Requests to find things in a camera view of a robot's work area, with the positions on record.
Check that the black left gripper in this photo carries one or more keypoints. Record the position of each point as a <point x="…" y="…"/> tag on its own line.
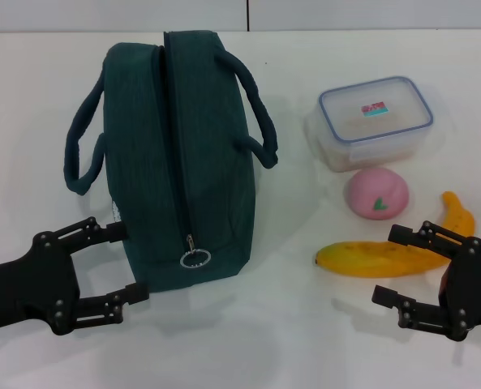
<point x="33" y="279"/>

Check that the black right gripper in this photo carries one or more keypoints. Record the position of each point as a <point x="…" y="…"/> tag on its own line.
<point x="475" y="291"/>

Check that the yellow toy banana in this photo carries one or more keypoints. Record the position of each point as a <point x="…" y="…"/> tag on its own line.
<point x="366" y="259"/>

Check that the pink toy peach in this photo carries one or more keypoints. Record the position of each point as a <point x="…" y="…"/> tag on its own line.
<point x="376" y="194"/>

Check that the dark teal insulated lunch bag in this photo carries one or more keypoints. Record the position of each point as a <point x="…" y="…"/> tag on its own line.
<point x="199" y="154"/>

